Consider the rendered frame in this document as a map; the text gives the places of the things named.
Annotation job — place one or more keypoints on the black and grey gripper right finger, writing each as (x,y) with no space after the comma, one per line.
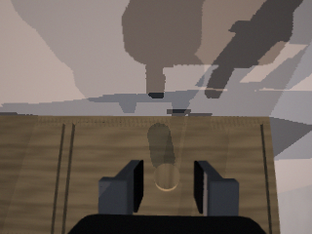
(213,194)

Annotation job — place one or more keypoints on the wooden chest of drawers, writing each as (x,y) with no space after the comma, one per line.
(66,155)

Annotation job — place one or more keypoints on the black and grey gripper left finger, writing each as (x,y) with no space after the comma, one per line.
(122,194)

